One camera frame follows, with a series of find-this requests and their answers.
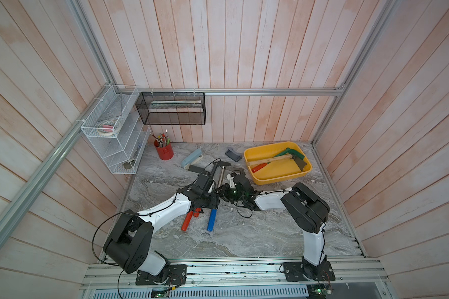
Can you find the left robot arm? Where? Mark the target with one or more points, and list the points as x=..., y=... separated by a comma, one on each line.
x=129, y=243

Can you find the white wire mesh shelf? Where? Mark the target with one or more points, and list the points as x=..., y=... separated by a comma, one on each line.
x=122, y=152

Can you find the red metal pencil cup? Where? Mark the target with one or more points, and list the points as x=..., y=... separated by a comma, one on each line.
x=164, y=153

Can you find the green hoe red grip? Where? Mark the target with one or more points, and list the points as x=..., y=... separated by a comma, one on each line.
x=291, y=151

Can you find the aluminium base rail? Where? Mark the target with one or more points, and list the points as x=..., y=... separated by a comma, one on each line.
x=235, y=271

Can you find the tape roll on shelf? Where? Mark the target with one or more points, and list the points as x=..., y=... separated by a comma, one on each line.
x=109, y=127

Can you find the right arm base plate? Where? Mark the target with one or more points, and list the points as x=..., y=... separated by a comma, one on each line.
x=304, y=271

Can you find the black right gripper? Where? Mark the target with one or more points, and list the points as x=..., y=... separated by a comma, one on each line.
x=224, y=191

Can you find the light blue stapler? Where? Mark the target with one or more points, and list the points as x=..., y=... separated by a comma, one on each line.
x=191, y=159

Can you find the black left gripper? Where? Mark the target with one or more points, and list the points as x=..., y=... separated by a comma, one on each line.
x=214, y=201

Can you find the speckled hoe inner red grip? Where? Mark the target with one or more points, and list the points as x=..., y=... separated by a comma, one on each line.
x=218, y=164

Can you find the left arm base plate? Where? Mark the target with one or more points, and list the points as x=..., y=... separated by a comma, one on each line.
x=174, y=275

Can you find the wooden handle hoe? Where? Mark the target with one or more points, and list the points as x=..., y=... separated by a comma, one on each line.
x=260, y=164

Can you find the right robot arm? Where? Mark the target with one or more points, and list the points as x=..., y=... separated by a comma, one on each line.
x=309, y=211

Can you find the black wire mesh basket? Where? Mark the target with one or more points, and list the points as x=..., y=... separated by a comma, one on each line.
x=172, y=108

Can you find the speckled hoe red grip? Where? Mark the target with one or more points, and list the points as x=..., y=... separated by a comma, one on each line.
x=187, y=221
x=218, y=164

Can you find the speckled hoe outer red grip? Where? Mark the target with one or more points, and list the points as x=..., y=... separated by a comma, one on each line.
x=187, y=221

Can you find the yellow plastic storage box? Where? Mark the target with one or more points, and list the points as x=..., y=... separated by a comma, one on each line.
x=277, y=171

